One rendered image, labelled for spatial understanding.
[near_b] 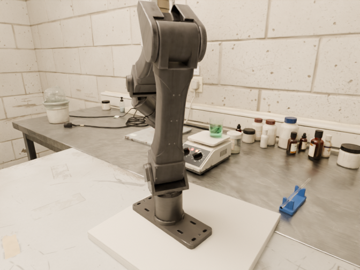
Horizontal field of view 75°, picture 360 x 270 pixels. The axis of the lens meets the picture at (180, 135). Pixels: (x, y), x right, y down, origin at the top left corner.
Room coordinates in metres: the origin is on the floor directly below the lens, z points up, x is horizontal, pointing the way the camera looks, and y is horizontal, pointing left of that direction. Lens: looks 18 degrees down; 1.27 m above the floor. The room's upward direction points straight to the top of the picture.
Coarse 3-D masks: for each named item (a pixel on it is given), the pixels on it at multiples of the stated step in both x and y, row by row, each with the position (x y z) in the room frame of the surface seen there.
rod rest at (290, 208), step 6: (300, 192) 0.56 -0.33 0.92; (294, 198) 0.54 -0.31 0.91; (300, 198) 0.54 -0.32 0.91; (282, 204) 0.51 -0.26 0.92; (288, 204) 0.50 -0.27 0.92; (294, 204) 0.52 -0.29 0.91; (300, 204) 0.52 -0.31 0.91; (282, 210) 0.50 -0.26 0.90; (288, 210) 0.49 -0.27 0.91; (294, 210) 0.49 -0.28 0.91
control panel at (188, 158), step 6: (186, 144) 0.81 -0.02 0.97; (192, 150) 0.77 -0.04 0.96; (198, 150) 0.76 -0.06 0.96; (204, 150) 0.75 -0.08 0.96; (186, 156) 0.75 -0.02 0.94; (192, 156) 0.74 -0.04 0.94; (204, 156) 0.73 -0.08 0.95; (186, 162) 0.73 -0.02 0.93; (192, 162) 0.72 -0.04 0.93; (198, 162) 0.71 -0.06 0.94
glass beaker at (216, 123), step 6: (210, 120) 0.82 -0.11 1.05; (216, 120) 0.85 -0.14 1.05; (222, 120) 0.81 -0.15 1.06; (210, 126) 0.82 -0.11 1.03; (216, 126) 0.81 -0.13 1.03; (222, 126) 0.82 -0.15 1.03; (210, 132) 0.82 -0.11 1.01; (216, 132) 0.81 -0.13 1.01; (222, 132) 0.82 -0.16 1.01; (216, 138) 0.81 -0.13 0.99
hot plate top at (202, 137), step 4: (200, 132) 0.88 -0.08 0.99; (204, 132) 0.88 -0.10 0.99; (208, 132) 0.88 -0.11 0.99; (192, 136) 0.83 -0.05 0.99; (196, 136) 0.83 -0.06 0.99; (200, 136) 0.83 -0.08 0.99; (204, 136) 0.83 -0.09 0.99; (208, 136) 0.83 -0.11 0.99; (224, 136) 0.83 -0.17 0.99; (228, 136) 0.83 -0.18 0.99; (192, 140) 0.81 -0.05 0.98; (196, 140) 0.80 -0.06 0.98; (200, 140) 0.79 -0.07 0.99; (204, 140) 0.79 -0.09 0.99; (208, 140) 0.79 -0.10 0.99; (212, 140) 0.79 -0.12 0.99; (216, 140) 0.79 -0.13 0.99; (220, 140) 0.79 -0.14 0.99; (224, 140) 0.80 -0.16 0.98; (208, 144) 0.76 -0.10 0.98; (212, 144) 0.75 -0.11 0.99; (216, 144) 0.76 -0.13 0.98
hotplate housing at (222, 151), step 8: (192, 144) 0.80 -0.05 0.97; (200, 144) 0.80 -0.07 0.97; (224, 144) 0.80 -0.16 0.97; (216, 152) 0.76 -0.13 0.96; (224, 152) 0.80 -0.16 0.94; (208, 160) 0.72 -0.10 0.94; (216, 160) 0.76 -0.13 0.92; (192, 168) 0.71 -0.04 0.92; (200, 168) 0.69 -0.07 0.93; (208, 168) 0.73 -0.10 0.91
